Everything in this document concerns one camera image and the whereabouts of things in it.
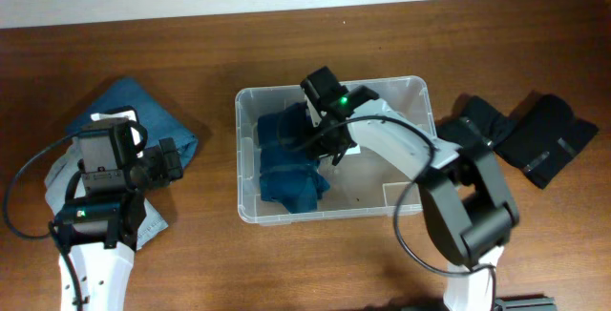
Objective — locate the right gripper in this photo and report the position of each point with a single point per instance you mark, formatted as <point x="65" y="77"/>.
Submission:
<point x="322" y="147"/>

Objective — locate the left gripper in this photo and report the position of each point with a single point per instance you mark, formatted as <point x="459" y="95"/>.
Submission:
<point x="168" y="158"/>

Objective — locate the navy blue taped cloth bundle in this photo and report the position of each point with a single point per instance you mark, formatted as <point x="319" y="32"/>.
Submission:
<point x="287" y="177"/>

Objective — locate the black taped cloth bundle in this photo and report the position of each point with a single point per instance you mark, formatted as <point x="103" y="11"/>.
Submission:
<point x="546" y="139"/>
<point x="477" y="123"/>

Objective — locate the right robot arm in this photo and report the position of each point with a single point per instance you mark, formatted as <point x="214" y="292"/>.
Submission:
<point x="467" y="206"/>

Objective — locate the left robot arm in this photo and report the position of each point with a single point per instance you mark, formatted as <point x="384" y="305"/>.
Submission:
<point x="95" y="231"/>

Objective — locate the white label in bin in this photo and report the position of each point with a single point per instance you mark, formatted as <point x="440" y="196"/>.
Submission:
<point x="355" y="150"/>

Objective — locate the clear plastic storage bin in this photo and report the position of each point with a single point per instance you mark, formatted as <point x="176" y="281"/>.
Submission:
<point x="363" y="185"/>

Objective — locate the dark blue folded jeans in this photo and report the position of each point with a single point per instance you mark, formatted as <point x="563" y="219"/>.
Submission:
<point x="158" y="122"/>

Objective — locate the light grey folded jeans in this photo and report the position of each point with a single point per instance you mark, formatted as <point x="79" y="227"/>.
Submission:
<point x="56" y="183"/>

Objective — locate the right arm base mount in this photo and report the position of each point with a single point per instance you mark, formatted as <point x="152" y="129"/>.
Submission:
<point x="528" y="304"/>

